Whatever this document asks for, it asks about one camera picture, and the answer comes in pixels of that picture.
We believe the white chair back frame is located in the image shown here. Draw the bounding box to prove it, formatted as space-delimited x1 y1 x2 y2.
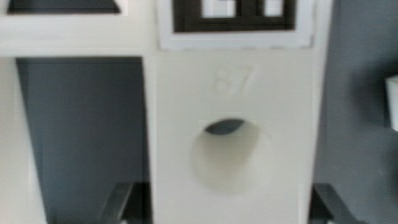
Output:
0 0 334 224

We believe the white chair leg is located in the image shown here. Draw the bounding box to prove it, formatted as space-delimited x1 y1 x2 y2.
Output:
386 73 398 132

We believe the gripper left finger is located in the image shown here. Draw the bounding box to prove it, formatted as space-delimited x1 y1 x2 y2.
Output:
96 182 151 224

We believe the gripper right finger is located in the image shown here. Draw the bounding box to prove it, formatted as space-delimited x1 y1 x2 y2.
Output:
308 183 363 224

